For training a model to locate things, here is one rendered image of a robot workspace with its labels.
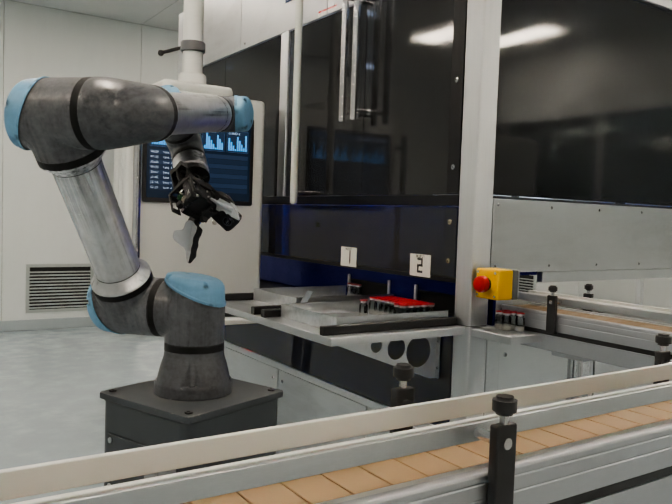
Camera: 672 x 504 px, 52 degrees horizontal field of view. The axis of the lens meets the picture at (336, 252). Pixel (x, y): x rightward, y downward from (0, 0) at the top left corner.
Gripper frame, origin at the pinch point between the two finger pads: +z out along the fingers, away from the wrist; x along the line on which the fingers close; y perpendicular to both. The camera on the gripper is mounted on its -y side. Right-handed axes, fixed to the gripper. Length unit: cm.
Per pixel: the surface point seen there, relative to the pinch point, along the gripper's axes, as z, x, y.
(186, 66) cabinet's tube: -114, -18, -30
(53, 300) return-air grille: -343, -380, -221
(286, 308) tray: -5.9, -12.8, -37.0
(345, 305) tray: -9, -6, -56
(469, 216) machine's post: -7, 36, -54
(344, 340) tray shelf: 16.7, 3.3, -31.0
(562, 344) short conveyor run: 27, 36, -69
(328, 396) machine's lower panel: -9, -42, -89
